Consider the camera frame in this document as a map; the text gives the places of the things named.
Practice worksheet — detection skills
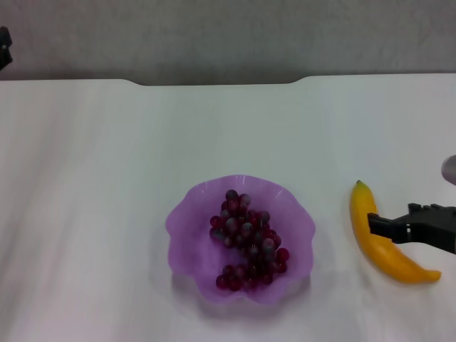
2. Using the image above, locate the yellow banana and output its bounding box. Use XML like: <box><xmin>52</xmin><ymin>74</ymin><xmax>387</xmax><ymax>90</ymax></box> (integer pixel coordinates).
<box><xmin>349</xmin><ymin>180</ymin><xmax>442</xmax><ymax>285</ymax></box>

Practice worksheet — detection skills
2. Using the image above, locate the purple wavy plastic bowl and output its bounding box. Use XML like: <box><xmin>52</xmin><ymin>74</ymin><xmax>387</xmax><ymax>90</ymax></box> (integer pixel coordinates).
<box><xmin>165</xmin><ymin>174</ymin><xmax>317</xmax><ymax>306</ymax></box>

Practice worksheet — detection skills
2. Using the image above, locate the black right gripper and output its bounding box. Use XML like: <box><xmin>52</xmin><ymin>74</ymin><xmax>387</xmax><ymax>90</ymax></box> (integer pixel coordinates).
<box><xmin>367</xmin><ymin>202</ymin><xmax>456</xmax><ymax>256</ymax></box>

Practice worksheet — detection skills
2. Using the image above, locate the dark red grape bunch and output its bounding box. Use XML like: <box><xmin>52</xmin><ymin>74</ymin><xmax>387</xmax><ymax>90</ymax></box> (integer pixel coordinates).
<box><xmin>208</xmin><ymin>189</ymin><xmax>291</xmax><ymax>292</ymax></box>

